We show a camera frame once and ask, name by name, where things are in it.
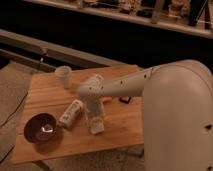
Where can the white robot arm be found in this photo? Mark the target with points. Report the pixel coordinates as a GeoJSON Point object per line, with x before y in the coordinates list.
{"type": "Point", "coordinates": [177, 112]}

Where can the dark purple bowl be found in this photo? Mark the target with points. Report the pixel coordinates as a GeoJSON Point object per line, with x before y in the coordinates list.
{"type": "Point", "coordinates": [40, 128]}

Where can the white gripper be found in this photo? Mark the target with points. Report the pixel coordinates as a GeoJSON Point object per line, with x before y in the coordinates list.
{"type": "Point", "coordinates": [93, 108]}

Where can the white sponge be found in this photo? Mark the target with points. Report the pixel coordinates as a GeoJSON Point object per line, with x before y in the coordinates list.
{"type": "Point", "coordinates": [96, 125]}

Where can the white plastic bottle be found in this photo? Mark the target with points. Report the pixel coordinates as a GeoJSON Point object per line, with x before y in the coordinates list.
{"type": "Point", "coordinates": [71, 113]}

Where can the orange handled tool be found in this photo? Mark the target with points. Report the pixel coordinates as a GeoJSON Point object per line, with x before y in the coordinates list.
{"type": "Point", "coordinates": [106, 99]}

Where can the clear plastic cup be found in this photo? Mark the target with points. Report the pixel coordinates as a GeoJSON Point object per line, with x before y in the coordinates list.
{"type": "Point", "coordinates": [64, 73]}

